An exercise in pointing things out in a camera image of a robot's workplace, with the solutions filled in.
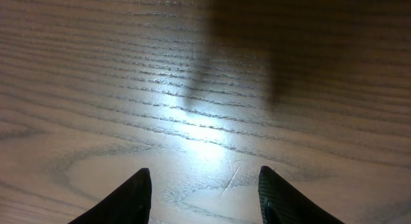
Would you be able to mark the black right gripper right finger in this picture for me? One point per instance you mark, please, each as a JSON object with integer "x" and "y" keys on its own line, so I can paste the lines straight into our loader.
{"x": 281, "y": 203}

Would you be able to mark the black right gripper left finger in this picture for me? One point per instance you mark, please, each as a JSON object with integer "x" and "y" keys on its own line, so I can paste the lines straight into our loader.
{"x": 130, "y": 203}

